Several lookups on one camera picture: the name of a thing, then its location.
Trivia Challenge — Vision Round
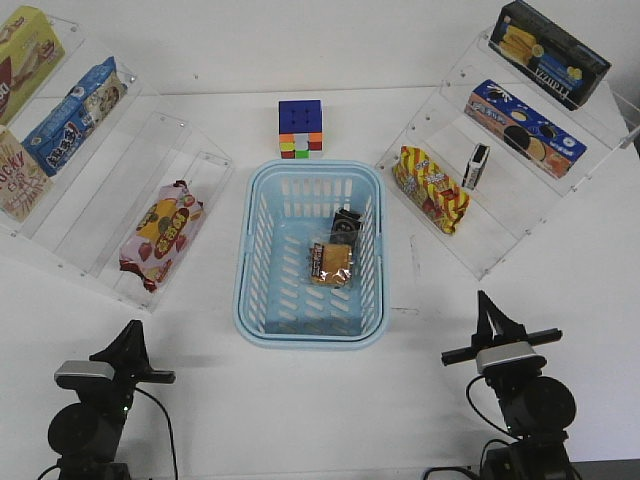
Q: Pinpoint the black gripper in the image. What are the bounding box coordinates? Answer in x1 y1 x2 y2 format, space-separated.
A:
89 319 176 400
441 290 562 368

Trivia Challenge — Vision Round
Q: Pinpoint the blue cookie bag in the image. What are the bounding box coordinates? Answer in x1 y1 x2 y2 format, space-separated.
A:
22 56 128 177

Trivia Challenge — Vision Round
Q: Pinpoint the left clear acrylic shelf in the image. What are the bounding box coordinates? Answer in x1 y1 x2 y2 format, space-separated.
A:
0 12 237 315

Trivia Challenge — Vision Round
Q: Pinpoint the black blue cracker box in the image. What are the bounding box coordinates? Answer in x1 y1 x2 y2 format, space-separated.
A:
488 1 611 111

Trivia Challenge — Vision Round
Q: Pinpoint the blue orange cookie box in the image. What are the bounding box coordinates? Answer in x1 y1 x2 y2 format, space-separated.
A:
464 79 588 179

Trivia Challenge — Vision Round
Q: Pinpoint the yellow biscuit box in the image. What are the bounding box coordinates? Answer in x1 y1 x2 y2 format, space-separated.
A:
1 5 65 125

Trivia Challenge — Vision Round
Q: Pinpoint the clear acrylic shelf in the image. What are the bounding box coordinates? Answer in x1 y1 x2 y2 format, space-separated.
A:
0 12 237 315
377 30 639 279

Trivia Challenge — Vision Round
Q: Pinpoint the black cable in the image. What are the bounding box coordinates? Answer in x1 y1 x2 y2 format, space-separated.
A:
132 387 180 480
422 374 509 480

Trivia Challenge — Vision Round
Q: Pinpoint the pink yellow snack bag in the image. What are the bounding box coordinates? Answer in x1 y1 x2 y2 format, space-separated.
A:
119 180 205 292

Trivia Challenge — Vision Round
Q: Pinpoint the left black cable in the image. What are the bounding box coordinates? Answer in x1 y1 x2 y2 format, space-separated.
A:
132 387 180 480

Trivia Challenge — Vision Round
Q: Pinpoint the right black cable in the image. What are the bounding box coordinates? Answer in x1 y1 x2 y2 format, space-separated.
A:
422 374 509 480

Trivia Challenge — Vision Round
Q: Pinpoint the red yellow striped snack bag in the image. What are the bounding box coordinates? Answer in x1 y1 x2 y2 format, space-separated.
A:
392 145 471 235

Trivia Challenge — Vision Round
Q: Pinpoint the light blue plastic basket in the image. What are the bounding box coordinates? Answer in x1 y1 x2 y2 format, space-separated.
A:
233 160 390 350

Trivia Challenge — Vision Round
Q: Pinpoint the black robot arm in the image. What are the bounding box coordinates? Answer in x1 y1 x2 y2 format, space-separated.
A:
441 290 579 479
48 319 176 479

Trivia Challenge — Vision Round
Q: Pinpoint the right clear acrylic shelf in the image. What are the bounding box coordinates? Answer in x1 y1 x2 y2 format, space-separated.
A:
377 30 639 279

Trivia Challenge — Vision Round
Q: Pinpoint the beige Pocky box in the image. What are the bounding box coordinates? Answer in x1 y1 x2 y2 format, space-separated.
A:
1 125 53 222

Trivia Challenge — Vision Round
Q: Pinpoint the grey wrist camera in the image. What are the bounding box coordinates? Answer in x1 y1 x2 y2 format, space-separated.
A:
54 360 115 391
475 341 546 375

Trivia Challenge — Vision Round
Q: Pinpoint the multicolour puzzle cube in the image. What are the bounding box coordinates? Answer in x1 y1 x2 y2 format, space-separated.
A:
278 99 323 159

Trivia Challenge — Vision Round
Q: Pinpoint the black white tissue pack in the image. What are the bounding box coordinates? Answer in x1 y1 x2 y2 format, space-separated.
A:
462 143 490 190
330 208 362 247

